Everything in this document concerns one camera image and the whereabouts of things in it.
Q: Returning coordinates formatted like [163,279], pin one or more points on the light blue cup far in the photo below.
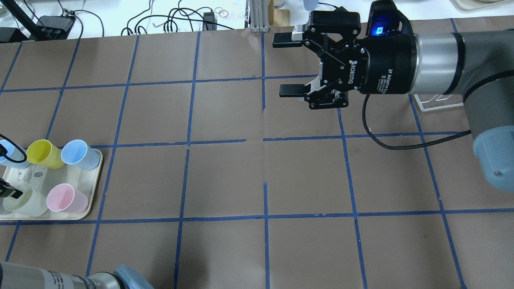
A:
[14,154]

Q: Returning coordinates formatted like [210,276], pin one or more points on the aluminium frame post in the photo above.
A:
[258,16]

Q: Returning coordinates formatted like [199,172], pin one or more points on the cream white plastic cup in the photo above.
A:
[31,203]

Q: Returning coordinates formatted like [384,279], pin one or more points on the white wire cup rack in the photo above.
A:
[431,102]

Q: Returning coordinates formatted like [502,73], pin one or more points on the pink plastic cup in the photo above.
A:
[65,198]

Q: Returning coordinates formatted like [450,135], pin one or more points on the light blue cup near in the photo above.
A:
[79,154]

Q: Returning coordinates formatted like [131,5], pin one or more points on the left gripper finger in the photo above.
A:
[7,190]

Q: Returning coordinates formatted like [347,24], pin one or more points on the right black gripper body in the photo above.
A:
[385,66]

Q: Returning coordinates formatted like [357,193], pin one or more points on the yellow plastic cup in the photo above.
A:
[43,153]

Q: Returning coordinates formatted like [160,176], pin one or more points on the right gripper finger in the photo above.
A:
[287,40]
[295,90]

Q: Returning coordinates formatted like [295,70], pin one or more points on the black power adapter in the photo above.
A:
[56,27]

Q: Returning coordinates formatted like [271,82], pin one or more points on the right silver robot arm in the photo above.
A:
[479,67]

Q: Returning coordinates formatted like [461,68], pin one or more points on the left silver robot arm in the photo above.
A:
[15,276]

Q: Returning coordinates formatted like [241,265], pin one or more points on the light blue cup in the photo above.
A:
[79,154]
[14,154]

